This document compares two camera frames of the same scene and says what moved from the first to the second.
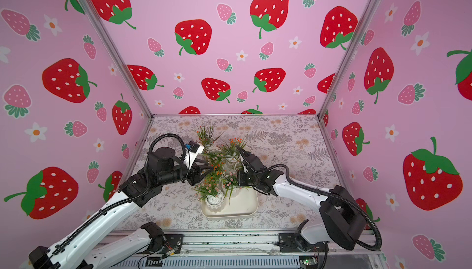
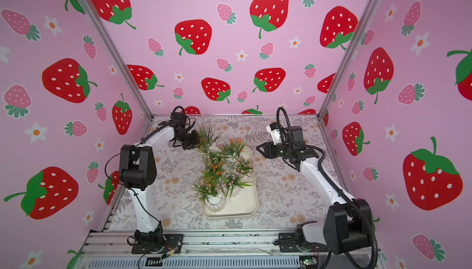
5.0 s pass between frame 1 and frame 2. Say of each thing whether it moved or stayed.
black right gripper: moved
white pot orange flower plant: stayed
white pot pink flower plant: moved
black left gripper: moved
